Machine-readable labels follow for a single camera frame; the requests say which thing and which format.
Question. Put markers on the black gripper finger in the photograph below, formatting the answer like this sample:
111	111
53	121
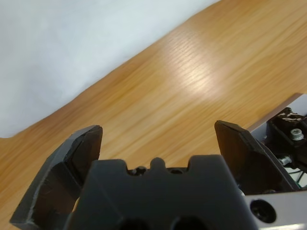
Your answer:
249	163
55	182

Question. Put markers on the white t-shirt with black logo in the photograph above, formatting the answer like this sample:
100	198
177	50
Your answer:
48	48

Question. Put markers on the white mounting plate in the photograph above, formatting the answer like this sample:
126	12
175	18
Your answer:
298	101

